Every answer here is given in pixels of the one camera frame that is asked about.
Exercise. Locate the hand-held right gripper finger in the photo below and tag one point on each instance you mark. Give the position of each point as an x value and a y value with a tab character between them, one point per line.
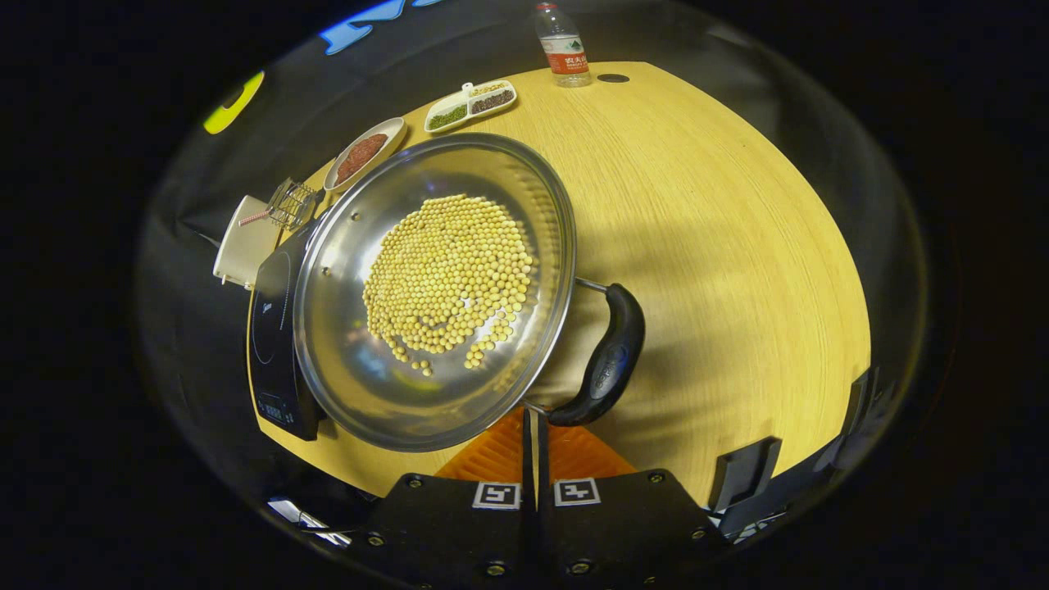
529	492
544	492

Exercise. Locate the black induction cooktop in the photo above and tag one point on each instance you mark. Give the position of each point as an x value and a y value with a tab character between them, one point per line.
274	328

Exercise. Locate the black rectangular object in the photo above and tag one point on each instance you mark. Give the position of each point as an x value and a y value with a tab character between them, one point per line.
746	475

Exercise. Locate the pile of yellow soybeans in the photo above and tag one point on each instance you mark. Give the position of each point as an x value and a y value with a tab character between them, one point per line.
451	270

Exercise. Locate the brown meat slice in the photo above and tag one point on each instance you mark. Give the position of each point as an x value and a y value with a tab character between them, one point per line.
369	149
347	170

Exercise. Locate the white toaster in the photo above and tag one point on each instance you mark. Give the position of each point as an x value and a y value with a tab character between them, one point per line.
246	254

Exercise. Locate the pile of green beans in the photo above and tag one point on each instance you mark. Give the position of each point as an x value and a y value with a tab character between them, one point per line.
447	117

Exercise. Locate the white oval plate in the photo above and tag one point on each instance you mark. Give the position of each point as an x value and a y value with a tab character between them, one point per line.
397	129

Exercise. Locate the pink stick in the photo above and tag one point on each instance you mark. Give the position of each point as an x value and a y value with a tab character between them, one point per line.
252	219

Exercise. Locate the pile of dark beans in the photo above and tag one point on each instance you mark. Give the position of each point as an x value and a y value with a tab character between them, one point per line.
492	102

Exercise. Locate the white divided condiment dish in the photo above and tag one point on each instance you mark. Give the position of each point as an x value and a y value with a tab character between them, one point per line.
467	92

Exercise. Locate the pile of pale beans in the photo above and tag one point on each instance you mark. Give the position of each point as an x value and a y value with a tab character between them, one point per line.
490	88

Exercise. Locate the clear water bottle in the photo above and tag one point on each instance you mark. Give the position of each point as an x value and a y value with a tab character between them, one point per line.
565	53

